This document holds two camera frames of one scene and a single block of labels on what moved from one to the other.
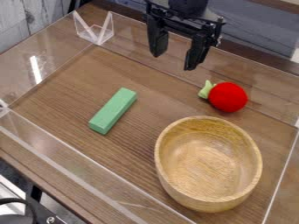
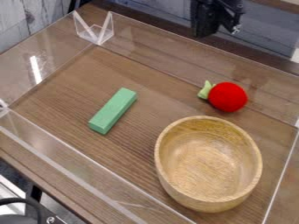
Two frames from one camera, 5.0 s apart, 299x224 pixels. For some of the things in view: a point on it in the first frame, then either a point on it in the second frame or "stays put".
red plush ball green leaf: (228, 95) stays put
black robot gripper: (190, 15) to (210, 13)
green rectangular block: (113, 110) stays put
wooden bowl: (209, 164) stays put
